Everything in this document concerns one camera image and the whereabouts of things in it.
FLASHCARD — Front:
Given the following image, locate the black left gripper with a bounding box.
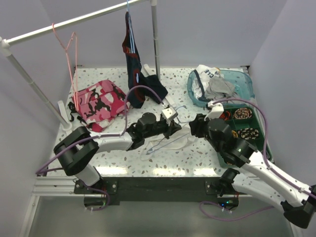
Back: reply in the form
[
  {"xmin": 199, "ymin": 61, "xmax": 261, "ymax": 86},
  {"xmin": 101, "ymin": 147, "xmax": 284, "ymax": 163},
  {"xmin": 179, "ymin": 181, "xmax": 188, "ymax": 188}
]
[{"xmin": 143, "ymin": 118, "xmax": 181, "ymax": 140}]

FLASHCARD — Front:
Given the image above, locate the white tank top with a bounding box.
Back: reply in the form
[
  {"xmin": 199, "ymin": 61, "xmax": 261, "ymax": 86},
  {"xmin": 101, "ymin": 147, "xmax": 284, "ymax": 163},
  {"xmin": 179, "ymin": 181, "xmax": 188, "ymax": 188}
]
[{"xmin": 140, "ymin": 124, "xmax": 197, "ymax": 161}]

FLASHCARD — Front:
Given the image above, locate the light blue wire hanger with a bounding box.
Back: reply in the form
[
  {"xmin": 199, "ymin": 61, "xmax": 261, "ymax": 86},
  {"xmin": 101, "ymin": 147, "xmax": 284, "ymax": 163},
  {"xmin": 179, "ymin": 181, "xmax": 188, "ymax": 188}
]
[{"xmin": 145, "ymin": 115, "xmax": 190, "ymax": 155}]

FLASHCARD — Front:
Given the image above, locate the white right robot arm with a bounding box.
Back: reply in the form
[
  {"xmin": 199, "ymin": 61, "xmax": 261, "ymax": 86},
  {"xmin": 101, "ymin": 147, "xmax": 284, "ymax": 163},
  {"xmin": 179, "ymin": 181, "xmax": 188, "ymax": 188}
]
[{"xmin": 189, "ymin": 114, "xmax": 316, "ymax": 229}]

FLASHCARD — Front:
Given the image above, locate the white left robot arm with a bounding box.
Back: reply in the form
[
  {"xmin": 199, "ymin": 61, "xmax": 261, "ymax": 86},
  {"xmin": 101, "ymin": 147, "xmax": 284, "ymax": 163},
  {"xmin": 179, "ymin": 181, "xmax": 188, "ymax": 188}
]
[{"xmin": 53, "ymin": 113, "xmax": 182, "ymax": 194}]

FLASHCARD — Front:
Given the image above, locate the navy maroon tank top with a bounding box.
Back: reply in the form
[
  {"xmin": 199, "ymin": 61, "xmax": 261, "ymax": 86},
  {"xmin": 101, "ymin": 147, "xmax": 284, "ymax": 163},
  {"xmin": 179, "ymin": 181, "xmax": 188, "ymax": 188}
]
[{"xmin": 122, "ymin": 12, "xmax": 145, "ymax": 109}]

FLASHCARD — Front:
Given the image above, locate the blue hanger with navy top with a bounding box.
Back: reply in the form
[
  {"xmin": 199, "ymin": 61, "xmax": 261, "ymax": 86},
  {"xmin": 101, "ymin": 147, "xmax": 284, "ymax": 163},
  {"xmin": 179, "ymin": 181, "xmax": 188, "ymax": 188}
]
[{"xmin": 126, "ymin": 0, "xmax": 140, "ymax": 83}]

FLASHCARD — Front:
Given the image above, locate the orange black rolled belt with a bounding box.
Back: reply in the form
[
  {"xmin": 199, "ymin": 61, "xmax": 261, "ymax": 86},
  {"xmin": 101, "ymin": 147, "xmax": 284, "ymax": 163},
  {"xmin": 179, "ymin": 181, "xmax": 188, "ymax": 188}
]
[{"xmin": 220, "ymin": 111, "xmax": 231, "ymax": 121}]

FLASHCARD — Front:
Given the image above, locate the yellow black rolled belt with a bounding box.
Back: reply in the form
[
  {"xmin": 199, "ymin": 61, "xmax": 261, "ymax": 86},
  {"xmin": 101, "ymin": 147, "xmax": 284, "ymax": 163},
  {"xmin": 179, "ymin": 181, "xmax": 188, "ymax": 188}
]
[{"xmin": 232, "ymin": 130, "xmax": 238, "ymax": 138}]

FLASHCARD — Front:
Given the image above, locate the grey crumpled garment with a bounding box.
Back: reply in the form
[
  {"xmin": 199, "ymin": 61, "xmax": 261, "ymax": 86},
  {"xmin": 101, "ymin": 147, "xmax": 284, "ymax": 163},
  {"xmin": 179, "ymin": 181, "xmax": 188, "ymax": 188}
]
[{"xmin": 204, "ymin": 78, "xmax": 238, "ymax": 100}]

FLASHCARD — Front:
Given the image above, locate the dark navy folded garment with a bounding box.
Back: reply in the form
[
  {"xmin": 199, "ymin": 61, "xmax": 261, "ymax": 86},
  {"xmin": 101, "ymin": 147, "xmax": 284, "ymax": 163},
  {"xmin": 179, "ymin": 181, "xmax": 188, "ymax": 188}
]
[{"xmin": 139, "ymin": 74, "xmax": 168, "ymax": 104}]

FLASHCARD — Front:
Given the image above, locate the pink black rolled belt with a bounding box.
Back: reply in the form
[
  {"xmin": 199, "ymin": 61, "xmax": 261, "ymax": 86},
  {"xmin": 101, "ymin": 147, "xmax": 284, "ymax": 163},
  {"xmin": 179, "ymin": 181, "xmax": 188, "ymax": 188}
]
[{"xmin": 233, "ymin": 108, "xmax": 253, "ymax": 119}]

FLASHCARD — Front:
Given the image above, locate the white printed shirt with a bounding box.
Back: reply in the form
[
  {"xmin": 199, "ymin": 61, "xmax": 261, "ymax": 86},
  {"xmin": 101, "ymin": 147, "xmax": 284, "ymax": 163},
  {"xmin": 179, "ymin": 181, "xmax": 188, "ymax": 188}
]
[{"xmin": 192, "ymin": 64, "xmax": 223, "ymax": 99}]

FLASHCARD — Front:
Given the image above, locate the green compartment tray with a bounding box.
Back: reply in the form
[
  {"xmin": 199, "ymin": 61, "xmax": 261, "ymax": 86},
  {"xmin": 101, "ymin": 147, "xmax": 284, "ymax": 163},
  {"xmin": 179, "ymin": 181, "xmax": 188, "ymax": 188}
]
[{"xmin": 208, "ymin": 106, "xmax": 270, "ymax": 167}]

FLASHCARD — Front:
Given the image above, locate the beige black rolled belt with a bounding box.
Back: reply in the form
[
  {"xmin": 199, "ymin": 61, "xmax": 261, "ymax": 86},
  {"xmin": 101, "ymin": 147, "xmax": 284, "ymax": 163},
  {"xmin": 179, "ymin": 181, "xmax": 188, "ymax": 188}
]
[{"xmin": 237, "ymin": 128, "xmax": 259, "ymax": 140}]

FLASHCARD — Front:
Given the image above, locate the pink camouflage garment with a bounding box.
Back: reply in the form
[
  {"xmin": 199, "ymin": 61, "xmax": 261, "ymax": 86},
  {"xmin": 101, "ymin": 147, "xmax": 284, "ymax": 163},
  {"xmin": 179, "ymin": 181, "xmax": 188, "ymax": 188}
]
[{"xmin": 68, "ymin": 79, "xmax": 130, "ymax": 132}]

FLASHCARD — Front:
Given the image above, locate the teal plastic laundry basket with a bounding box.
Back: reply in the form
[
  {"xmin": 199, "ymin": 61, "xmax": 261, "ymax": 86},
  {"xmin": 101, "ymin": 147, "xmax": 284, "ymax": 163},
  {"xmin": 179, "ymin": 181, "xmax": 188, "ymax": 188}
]
[{"xmin": 187, "ymin": 69, "xmax": 255, "ymax": 108}]

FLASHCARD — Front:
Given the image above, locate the silver clothes rack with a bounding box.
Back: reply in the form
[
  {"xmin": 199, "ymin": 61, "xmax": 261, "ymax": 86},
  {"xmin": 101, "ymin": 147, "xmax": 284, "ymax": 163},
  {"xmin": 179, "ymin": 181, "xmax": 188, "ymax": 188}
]
[{"xmin": 0, "ymin": 0, "xmax": 177, "ymax": 131}]

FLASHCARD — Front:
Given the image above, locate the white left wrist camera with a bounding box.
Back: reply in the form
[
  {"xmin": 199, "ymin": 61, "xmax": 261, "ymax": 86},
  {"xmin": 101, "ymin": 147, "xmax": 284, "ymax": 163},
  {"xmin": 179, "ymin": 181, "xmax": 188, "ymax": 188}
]
[{"xmin": 161, "ymin": 107, "xmax": 178, "ymax": 121}]

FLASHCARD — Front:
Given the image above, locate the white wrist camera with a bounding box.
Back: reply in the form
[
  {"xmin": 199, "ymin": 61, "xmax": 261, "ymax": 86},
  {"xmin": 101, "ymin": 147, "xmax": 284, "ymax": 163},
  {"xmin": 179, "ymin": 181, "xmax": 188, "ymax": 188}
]
[
  {"xmin": 161, "ymin": 107, "xmax": 178, "ymax": 121},
  {"xmin": 204, "ymin": 101, "xmax": 224, "ymax": 121}
]

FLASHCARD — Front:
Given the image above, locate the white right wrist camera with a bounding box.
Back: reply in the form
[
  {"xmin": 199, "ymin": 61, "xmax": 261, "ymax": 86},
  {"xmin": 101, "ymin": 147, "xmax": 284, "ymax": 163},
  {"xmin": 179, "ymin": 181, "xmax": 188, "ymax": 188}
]
[{"xmin": 204, "ymin": 101, "xmax": 224, "ymax": 121}]

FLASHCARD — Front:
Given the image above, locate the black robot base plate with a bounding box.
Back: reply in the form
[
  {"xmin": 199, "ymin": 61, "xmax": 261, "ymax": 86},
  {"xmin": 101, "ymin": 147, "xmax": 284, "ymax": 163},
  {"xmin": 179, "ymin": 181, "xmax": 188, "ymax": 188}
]
[{"xmin": 74, "ymin": 177, "xmax": 239, "ymax": 210}]

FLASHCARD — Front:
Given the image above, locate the pink wire hanger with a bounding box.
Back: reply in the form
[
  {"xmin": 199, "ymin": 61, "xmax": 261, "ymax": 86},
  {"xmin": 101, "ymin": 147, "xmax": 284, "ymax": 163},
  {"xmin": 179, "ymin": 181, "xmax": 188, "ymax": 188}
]
[{"xmin": 51, "ymin": 23, "xmax": 79, "ymax": 112}]

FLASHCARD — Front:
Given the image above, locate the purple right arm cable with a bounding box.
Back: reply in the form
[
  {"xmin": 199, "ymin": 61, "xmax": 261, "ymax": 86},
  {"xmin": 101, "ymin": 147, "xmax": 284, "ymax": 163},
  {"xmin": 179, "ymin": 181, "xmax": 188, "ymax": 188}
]
[{"xmin": 199, "ymin": 98, "xmax": 316, "ymax": 221}]

